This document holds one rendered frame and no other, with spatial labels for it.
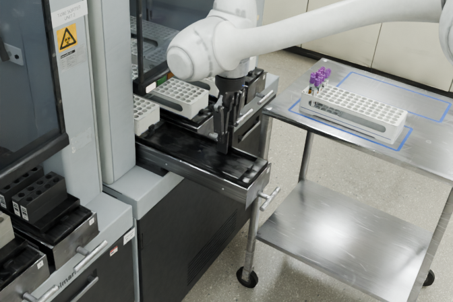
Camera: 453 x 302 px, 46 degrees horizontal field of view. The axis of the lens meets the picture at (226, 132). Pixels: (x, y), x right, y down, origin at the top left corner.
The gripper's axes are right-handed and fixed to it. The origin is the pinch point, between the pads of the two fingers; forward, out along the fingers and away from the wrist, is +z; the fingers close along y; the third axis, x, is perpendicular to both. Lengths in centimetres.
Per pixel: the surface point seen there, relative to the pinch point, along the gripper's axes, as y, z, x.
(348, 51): -224, 70, -31
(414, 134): -37, 2, 42
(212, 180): 11.3, 5.2, 3.2
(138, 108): 4.0, -1.8, -26.2
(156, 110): 1.4, -1.4, -21.8
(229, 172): 7.7, 3.8, 6.0
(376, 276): -31, 56, 45
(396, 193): -116, 85, 36
